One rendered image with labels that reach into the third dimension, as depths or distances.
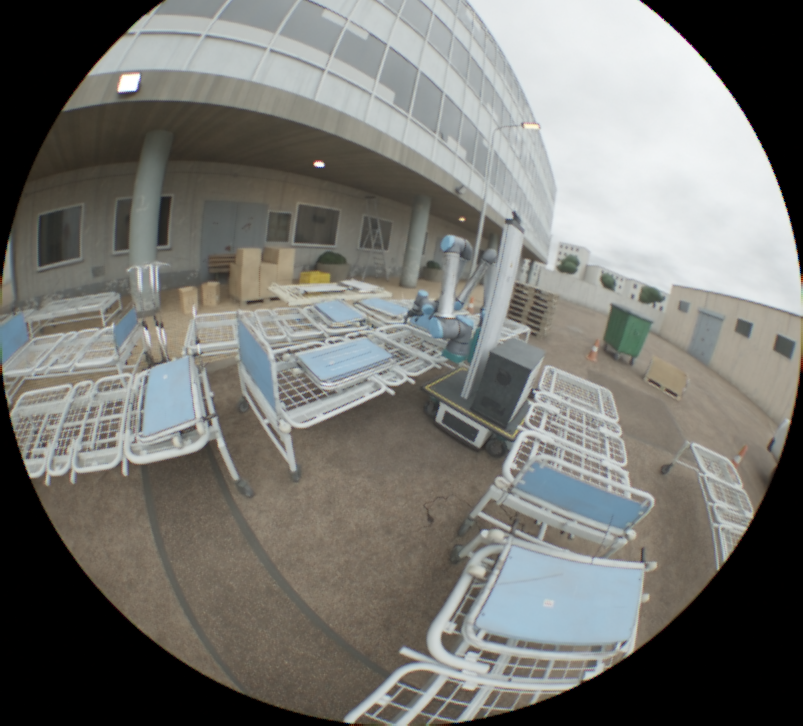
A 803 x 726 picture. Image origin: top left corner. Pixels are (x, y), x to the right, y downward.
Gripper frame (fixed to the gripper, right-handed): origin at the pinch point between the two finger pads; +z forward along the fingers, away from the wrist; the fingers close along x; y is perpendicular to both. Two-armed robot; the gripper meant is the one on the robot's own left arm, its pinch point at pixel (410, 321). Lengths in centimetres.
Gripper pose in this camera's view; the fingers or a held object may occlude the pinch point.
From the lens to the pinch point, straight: 224.9
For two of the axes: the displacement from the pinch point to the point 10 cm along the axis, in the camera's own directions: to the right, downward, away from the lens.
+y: -5.1, -6.9, 5.1
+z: -3.0, 7.0, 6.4
